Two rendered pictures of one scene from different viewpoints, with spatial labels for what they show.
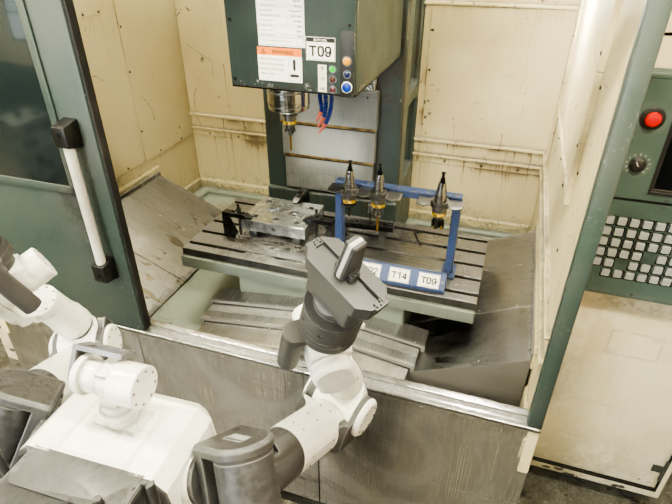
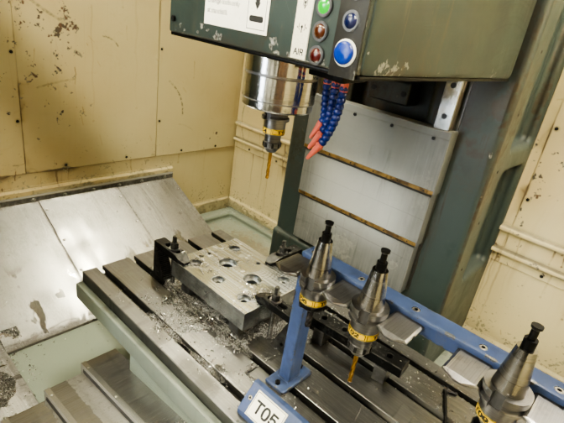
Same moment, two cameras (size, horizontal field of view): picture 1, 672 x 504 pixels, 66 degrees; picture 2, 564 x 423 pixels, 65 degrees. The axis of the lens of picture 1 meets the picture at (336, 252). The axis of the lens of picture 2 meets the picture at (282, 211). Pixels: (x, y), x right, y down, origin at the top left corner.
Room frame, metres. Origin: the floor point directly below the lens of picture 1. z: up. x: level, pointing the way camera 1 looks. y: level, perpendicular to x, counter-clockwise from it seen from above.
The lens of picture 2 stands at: (1.07, -0.21, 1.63)
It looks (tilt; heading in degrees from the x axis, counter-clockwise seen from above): 24 degrees down; 21
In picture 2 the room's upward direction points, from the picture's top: 9 degrees clockwise
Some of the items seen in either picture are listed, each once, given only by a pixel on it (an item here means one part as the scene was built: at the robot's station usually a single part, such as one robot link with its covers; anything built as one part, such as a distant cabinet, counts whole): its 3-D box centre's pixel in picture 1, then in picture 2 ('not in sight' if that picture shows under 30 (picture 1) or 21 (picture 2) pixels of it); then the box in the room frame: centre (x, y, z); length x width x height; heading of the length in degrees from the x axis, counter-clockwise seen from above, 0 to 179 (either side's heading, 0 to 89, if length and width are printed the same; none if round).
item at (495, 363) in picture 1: (440, 288); not in sight; (1.76, -0.44, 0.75); 0.89 x 0.70 x 0.26; 161
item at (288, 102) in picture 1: (288, 92); (280, 79); (1.97, 0.18, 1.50); 0.16 x 0.16 x 0.12
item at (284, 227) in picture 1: (283, 217); (238, 278); (1.99, 0.23, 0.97); 0.29 x 0.23 x 0.05; 71
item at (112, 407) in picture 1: (116, 386); not in sight; (0.56, 0.33, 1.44); 0.10 x 0.07 x 0.09; 74
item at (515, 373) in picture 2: (441, 191); (518, 367); (1.63, -0.36, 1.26); 0.04 x 0.04 x 0.07
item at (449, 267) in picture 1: (452, 238); not in sight; (1.66, -0.43, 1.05); 0.10 x 0.05 x 0.30; 161
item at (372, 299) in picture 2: (379, 182); (375, 287); (1.70, -0.15, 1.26); 0.04 x 0.04 x 0.07
